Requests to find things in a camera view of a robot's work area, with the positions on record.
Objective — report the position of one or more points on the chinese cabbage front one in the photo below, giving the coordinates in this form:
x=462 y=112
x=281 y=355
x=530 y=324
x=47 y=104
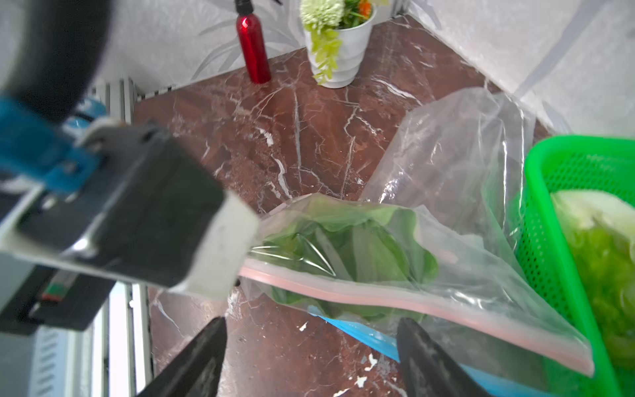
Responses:
x=599 y=229

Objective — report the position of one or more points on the blue-zip clear bag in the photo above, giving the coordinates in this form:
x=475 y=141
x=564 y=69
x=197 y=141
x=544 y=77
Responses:
x=462 y=158

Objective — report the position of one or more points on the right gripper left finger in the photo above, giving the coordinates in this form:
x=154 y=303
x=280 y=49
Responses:
x=196 y=371

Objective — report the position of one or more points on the dotted clear bag with lettuce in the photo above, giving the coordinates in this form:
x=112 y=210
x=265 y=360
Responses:
x=474 y=288

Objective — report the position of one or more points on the lettuce head from dotted bag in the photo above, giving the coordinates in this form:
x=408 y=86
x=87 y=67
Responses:
x=362 y=245

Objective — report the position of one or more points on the white pot artificial flowers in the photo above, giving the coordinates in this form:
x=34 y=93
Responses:
x=337 y=33

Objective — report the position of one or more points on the red spray bottle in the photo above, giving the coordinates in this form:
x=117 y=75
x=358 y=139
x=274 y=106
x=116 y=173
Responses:
x=250 y=35

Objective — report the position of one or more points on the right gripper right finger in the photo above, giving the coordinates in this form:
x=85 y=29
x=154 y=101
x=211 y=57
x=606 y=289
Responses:
x=426 y=369

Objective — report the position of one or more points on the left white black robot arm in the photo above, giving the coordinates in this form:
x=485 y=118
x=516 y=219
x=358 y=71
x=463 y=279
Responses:
x=61 y=50

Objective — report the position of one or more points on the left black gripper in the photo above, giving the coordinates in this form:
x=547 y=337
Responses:
x=122 y=204

